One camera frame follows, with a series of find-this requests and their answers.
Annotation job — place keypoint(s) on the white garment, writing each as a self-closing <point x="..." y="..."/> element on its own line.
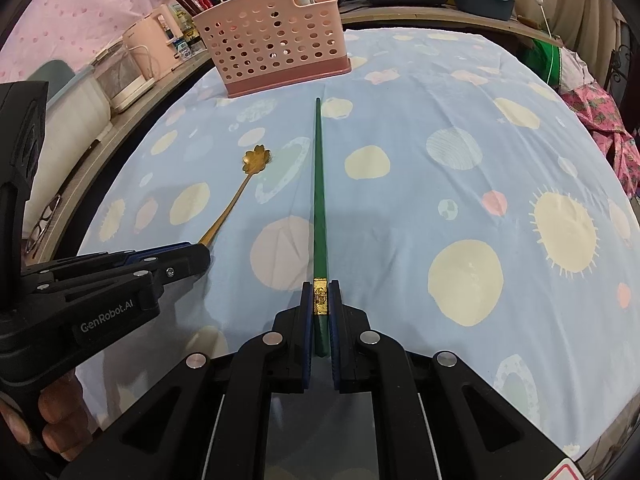
<point x="575" y="70"/>

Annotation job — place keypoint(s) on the blue bowl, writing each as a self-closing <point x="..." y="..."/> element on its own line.
<point x="480" y="4"/>

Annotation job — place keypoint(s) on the gold flower spoon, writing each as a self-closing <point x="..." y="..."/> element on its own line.
<point x="257" y="159"/>

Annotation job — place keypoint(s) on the pink dotted curtain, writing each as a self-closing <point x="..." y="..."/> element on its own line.
<point x="65" y="15"/>

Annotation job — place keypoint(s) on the pink printed clothes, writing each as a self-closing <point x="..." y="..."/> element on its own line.
<point x="610" y="125"/>

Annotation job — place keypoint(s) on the person's left hand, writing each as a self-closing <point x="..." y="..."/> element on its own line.
<point x="65" y="410"/>

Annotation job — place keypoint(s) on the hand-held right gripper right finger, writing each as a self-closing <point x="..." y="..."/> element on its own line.
<point x="334" y="330"/>

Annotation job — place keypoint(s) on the green cloth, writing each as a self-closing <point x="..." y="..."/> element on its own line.
<point x="542" y="55"/>

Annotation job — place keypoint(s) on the pink plastic utensil basket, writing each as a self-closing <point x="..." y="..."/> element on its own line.
<point x="280" y="45"/>

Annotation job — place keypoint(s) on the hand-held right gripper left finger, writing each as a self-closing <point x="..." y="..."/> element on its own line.
<point x="306" y="330"/>

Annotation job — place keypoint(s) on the group of condiment bottles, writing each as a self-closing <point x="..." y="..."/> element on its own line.
<point x="185" y="45"/>

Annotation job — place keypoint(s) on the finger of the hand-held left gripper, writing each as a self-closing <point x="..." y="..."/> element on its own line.
<point x="185" y="265"/>
<point x="150" y="254"/>

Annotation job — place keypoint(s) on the black eyeglasses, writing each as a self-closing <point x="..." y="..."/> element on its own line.
<point x="36" y="236"/>

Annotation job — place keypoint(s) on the green chopstick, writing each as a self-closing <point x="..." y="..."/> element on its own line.
<point x="318" y="210"/>

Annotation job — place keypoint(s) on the pink electric kettle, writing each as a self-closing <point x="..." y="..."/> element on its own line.
<point x="150" y="35"/>

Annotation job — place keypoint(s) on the light blue dish bin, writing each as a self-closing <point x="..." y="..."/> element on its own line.
<point x="75" y="110"/>

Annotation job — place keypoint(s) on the clear jug blender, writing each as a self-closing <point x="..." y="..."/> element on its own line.
<point x="120" y="80"/>

